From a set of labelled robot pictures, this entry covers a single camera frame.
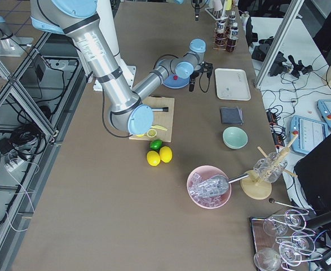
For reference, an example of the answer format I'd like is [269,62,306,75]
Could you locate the yellow cup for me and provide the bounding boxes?
[224,0,232,11]

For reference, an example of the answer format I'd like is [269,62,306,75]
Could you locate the grey folded cloth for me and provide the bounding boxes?
[220,107,244,125]

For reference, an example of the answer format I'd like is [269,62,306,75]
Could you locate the tea bottle lower left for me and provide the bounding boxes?
[226,23,239,53]

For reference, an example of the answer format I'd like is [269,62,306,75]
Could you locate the green bowl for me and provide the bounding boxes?
[222,126,248,150]

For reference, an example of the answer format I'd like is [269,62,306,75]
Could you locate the cream rabbit tray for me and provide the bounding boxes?
[215,68,251,101]

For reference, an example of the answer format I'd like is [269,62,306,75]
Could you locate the tea bottle top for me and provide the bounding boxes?
[215,17,227,47]

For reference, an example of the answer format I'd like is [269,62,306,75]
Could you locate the steel muddler black tip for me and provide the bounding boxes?
[151,107,169,112]

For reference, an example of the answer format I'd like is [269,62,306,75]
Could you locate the wine glass rack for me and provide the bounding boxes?
[253,198,323,270]

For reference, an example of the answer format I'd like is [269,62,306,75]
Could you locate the wooden cutting board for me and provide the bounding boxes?
[129,97,175,142]

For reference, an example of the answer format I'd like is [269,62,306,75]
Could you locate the yellow plastic knife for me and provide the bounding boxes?
[151,125,167,131]

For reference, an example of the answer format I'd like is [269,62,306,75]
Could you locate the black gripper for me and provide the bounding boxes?
[189,62,213,92]
[192,0,204,20]

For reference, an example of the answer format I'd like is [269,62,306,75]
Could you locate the green lime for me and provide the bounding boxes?
[149,139,163,150]

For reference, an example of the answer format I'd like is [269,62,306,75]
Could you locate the aluminium frame post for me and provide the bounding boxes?
[254,0,304,90]

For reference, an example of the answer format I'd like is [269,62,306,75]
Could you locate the steel ice scoop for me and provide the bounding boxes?
[206,173,249,196]

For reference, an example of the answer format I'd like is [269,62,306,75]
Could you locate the tea bottle lower right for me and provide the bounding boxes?
[228,11,236,27]

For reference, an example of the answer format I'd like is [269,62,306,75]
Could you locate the teach pendant near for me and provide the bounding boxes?
[289,115,329,155]

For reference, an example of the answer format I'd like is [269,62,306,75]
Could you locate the pink bowl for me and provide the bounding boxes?
[187,165,232,209]

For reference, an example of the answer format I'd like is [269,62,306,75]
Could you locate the wooden cup stand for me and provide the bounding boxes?
[240,134,298,200]

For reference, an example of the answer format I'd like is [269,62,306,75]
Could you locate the yellow lemon lower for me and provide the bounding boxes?
[146,150,161,167]

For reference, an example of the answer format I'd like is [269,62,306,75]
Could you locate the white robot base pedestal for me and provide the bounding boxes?
[91,1,136,89]

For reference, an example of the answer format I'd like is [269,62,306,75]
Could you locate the tea bottle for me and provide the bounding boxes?
[215,17,227,47]
[226,23,239,53]
[228,11,236,27]

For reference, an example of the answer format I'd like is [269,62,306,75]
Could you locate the clear ice cubes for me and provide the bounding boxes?
[188,172,231,208]

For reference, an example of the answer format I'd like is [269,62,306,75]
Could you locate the pink cup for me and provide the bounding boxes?
[209,0,223,11]

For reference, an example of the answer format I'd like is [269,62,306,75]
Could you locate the yellow lemon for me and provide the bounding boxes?
[146,150,161,167]
[159,146,173,163]

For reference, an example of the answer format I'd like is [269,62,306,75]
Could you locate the yellow lemon upper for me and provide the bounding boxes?
[159,146,173,163]

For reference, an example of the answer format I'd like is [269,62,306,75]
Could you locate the glass mug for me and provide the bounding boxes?
[253,152,288,183]

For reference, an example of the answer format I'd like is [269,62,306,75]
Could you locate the blue plate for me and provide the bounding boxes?
[163,74,189,89]

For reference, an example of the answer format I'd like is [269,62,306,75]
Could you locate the lemon slice thin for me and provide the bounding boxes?
[146,128,157,138]

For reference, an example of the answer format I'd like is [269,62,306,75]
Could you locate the copper wire bottle rack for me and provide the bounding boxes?
[213,15,239,53]

